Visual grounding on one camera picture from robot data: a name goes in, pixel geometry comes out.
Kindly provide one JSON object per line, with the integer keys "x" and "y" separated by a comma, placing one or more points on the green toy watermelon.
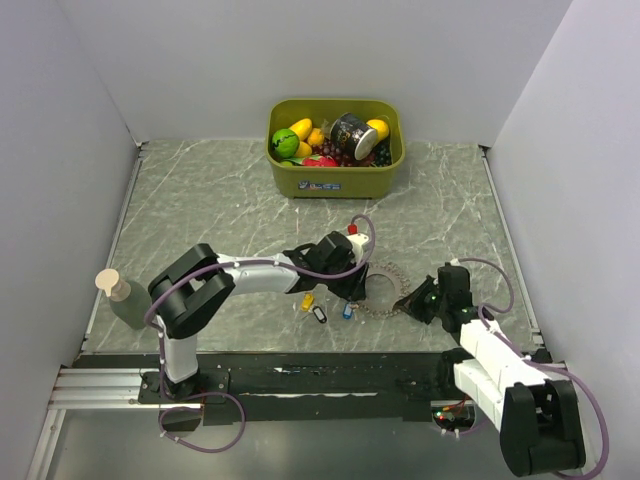
{"x": 285, "y": 143}

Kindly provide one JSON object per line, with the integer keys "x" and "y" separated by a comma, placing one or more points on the black tag key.
{"x": 319, "y": 314}

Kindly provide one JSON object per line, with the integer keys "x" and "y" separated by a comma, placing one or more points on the black printed can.
{"x": 353, "y": 137}

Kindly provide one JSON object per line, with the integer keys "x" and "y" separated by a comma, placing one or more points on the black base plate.
{"x": 269, "y": 386}

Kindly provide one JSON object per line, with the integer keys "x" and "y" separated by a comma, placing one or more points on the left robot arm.
{"x": 187, "y": 294}

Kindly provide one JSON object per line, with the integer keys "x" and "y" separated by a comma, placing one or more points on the orange toy fruit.
{"x": 316, "y": 137}

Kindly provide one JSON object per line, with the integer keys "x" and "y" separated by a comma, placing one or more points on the dark toy grapes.
{"x": 382, "y": 156}

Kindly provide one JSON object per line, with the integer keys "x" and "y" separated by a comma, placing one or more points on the red toy dragonfruit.
{"x": 319, "y": 161}

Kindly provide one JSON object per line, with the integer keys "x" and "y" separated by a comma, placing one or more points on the yellow toy lemon right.
{"x": 381, "y": 127}

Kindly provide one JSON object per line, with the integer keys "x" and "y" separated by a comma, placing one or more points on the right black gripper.
{"x": 416, "y": 295}

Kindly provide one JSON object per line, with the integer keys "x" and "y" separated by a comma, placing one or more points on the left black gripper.
{"x": 354, "y": 289}

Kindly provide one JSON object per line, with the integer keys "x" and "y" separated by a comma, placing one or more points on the small yellow toy lemon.
{"x": 304, "y": 150}

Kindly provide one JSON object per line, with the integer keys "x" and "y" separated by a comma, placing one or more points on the large metal keyring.
{"x": 385, "y": 284}

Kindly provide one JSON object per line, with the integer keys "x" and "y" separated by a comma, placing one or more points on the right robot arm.
{"x": 537, "y": 417}

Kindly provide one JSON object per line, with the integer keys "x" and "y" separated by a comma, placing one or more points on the olive green plastic bin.
{"x": 351, "y": 179}

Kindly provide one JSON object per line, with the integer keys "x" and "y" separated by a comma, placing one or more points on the yellow toy mango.
{"x": 302, "y": 128}

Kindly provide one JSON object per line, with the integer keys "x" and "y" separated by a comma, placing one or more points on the yellow tag key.
{"x": 307, "y": 302}

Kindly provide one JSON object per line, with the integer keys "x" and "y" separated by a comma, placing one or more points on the blue tag key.
{"x": 349, "y": 310}

